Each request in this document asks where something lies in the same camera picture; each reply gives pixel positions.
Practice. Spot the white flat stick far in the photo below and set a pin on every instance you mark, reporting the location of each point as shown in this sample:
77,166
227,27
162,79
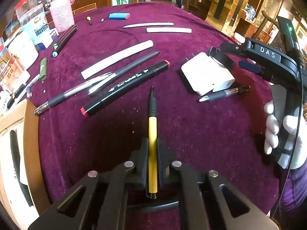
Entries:
148,24

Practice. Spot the black markers bundle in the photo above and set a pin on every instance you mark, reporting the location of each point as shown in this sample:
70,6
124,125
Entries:
63,39

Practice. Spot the purple sleeved right forearm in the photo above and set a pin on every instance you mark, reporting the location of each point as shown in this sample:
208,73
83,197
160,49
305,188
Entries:
293,200

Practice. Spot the clear gel pen grey grip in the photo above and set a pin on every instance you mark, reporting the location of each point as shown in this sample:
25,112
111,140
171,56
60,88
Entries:
63,96

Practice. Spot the long white stick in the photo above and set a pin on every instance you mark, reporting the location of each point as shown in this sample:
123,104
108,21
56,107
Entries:
116,57

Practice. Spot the short grey grip pen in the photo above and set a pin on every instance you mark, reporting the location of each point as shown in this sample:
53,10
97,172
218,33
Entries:
224,94

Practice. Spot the white blue tissue pack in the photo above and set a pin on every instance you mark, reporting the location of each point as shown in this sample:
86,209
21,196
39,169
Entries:
39,32

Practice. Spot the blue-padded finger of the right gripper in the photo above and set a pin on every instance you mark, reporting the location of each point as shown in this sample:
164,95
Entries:
244,64

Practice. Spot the yellow black pen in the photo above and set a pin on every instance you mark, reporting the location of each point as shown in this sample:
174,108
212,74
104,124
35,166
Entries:
152,140

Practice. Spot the black red-capped marker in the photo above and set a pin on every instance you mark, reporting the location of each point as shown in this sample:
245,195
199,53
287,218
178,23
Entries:
122,88

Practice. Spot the pink woven cup sleeve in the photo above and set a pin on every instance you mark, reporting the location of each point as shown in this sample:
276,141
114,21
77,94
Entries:
62,14

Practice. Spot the white power adapter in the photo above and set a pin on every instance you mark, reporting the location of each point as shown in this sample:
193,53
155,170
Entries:
204,74

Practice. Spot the white gloved right hand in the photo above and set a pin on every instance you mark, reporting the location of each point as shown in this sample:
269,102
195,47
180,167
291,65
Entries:
290,124

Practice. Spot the black electrical tape roll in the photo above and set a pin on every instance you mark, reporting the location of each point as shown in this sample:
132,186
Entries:
221,58

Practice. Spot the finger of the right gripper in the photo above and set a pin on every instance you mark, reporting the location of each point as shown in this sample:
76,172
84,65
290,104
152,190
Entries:
237,50

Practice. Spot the cardboard tray box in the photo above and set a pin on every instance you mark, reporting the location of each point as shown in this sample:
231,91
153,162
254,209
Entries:
23,193

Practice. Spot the blue lighter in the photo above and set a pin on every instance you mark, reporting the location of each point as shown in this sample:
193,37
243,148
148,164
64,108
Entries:
119,16

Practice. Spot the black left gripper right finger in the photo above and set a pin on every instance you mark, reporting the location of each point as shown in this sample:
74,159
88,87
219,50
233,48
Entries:
206,200

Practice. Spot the dark grey slim pen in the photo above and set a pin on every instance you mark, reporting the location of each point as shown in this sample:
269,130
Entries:
117,74

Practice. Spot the white flat stick near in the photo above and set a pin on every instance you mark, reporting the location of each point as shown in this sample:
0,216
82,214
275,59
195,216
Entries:
168,30

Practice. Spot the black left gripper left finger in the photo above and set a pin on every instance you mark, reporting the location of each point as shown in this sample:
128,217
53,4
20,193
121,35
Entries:
98,201

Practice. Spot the red-lid plastic jar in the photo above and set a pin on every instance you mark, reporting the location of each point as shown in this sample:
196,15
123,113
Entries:
24,6

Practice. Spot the green pocket knife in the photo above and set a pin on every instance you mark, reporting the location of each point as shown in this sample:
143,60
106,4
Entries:
43,69

